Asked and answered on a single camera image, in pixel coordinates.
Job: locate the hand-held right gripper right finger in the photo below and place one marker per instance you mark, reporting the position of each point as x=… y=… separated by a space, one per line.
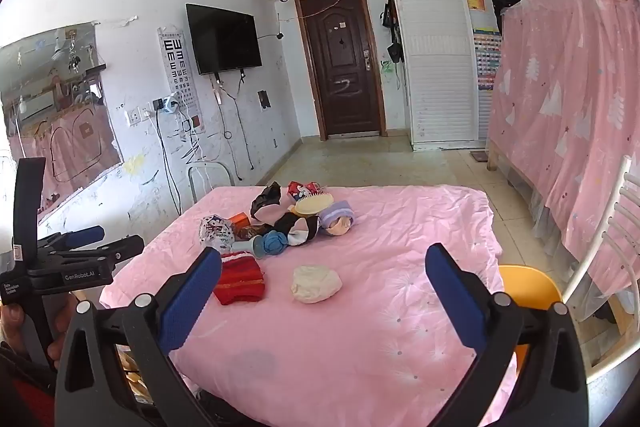
x=455 y=297

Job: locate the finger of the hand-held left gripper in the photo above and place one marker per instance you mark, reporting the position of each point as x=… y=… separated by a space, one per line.
x=84 y=237
x=125 y=248

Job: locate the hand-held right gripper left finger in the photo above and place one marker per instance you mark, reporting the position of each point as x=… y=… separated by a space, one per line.
x=192 y=297

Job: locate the brown snack packet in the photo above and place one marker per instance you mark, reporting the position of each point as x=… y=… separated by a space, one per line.
x=248 y=233

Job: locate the blue knitted sock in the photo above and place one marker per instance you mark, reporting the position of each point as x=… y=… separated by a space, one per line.
x=276 y=243

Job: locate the red printed snack packet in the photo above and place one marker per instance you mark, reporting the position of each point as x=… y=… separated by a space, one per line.
x=301 y=191

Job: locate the person's left forearm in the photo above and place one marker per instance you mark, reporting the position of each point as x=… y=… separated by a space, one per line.
x=20 y=374

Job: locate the person's left hand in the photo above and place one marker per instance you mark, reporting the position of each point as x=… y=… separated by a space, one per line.
x=11 y=324

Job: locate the red knitted cloth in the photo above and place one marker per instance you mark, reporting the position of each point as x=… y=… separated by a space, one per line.
x=240 y=284

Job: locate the white printed snack packet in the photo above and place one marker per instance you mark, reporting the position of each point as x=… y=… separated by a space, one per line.
x=216 y=231

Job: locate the grey plastic holder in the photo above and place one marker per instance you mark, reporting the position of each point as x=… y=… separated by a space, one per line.
x=248 y=248

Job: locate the yellow chair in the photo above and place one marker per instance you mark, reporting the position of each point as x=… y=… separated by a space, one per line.
x=530 y=288

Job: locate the pink bed sheet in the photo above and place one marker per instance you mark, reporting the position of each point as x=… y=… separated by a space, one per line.
x=350 y=332

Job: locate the black plastic bag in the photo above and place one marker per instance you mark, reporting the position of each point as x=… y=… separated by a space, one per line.
x=265 y=202

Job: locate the black and white cloth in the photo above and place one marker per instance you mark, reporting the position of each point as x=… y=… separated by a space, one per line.
x=296 y=228

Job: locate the floor scale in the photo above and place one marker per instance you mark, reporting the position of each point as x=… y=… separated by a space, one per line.
x=478 y=155

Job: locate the white plug adapter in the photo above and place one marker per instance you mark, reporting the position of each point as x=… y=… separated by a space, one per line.
x=167 y=103

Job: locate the round beige brush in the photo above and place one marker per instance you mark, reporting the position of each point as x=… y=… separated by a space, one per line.
x=312 y=205

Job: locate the white metal chair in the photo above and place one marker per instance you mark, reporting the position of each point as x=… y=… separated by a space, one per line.
x=612 y=227

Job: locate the eye chart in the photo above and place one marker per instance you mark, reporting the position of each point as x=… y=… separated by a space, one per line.
x=179 y=72

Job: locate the pink tree print curtain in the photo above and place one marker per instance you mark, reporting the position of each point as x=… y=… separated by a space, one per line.
x=565 y=117

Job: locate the white slatted wardrobe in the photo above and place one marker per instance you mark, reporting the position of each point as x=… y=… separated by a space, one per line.
x=435 y=67

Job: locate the colourful chart poster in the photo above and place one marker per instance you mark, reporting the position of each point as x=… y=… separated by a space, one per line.
x=487 y=59

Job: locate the dark brown door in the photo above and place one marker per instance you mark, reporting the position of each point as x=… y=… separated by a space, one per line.
x=340 y=67

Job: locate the hanging black bags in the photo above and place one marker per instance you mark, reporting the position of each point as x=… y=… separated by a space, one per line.
x=392 y=27

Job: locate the hanging black clothing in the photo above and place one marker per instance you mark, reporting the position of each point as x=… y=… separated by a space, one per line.
x=505 y=2

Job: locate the white chair frame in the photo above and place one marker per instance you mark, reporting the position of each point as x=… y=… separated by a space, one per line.
x=192 y=182

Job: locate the wall mirror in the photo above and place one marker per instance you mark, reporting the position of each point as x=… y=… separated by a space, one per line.
x=55 y=117

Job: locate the white wall socket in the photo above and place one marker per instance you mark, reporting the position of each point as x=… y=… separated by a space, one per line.
x=147 y=109
x=134 y=115

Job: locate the small wall panel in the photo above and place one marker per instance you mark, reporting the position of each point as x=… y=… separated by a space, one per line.
x=264 y=100

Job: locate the black wall television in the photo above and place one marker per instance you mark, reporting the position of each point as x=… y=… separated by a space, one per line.
x=225 y=39

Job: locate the orange wall poster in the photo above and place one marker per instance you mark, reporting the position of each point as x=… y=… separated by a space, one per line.
x=475 y=1

